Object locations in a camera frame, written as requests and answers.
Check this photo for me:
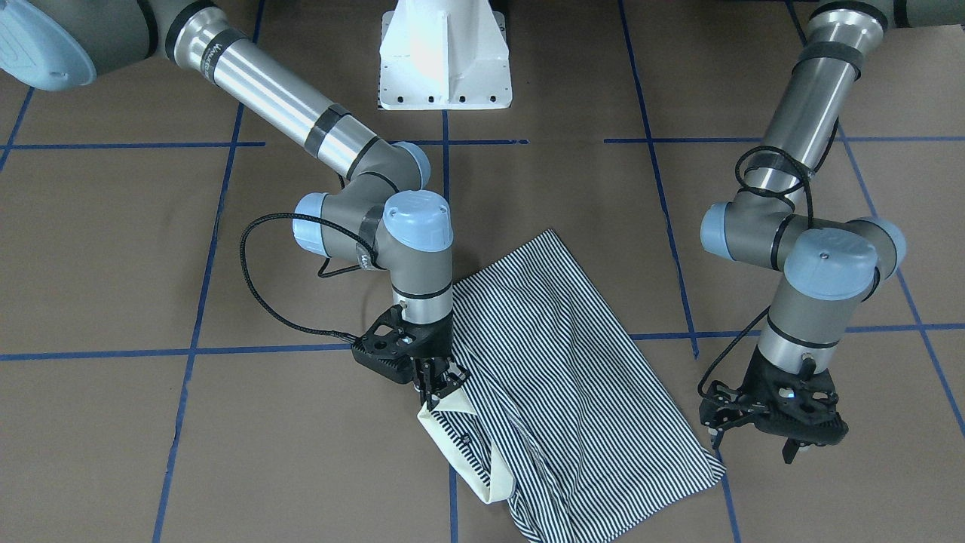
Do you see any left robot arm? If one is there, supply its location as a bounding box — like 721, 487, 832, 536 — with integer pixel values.
697, 1, 963, 464

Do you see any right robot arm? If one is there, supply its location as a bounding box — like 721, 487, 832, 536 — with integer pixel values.
2, 1, 469, 410

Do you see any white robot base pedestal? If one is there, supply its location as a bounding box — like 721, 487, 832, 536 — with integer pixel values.
377, 1, 513, 111

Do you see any brown table mat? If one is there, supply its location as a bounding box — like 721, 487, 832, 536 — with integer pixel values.
1, 1, 964, 542

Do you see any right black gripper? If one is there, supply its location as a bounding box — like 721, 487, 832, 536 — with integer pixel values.
351, 305, 471, 410

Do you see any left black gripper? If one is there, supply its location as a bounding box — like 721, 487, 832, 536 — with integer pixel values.
700, 354, 848, 465

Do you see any navy white striped polo shirt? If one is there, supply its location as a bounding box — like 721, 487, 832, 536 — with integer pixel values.
418, 230, 726, 542

